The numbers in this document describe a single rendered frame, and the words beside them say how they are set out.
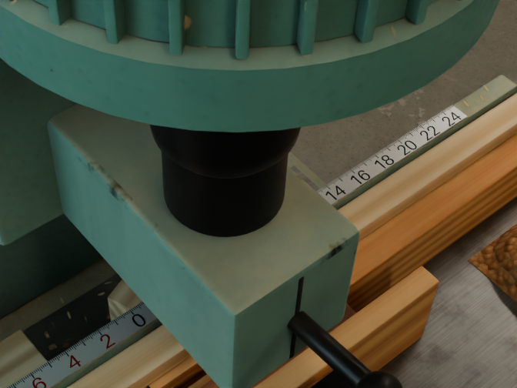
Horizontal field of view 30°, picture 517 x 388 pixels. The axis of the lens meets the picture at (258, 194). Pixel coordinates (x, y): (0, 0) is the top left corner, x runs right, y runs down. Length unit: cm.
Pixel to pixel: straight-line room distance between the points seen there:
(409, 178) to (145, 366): 20
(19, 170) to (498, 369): 29
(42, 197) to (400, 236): 21
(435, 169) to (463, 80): 151
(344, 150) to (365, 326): 140
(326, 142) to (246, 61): 168
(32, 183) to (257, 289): 14
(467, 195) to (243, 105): 37
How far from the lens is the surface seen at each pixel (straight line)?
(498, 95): 65
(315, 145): 191
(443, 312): 59
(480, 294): 61
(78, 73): 26
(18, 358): 65
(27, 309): 71
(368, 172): 58
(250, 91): 24
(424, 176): 59
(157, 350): 51
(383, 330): 52
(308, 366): 50
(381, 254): 56
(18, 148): 45
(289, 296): 40
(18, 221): 48
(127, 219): 42
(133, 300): 67
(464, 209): 60
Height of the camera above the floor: 138
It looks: 50 degrees down
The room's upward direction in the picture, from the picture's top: 3 degrees clockwise
